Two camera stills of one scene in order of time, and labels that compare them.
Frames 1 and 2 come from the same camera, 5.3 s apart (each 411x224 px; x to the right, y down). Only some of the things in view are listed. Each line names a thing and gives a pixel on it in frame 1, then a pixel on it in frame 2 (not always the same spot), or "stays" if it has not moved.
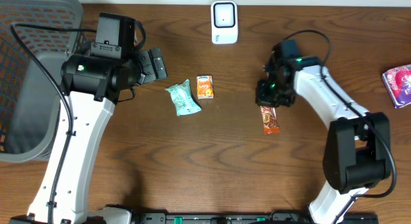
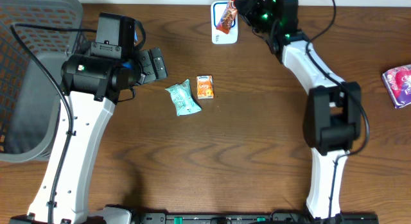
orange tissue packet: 205,86 stays
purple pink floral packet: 397,82 stays
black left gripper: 149,67 stays
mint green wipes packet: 184,102 stays
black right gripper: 268,95 to 255,13
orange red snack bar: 270,120 to 230,13
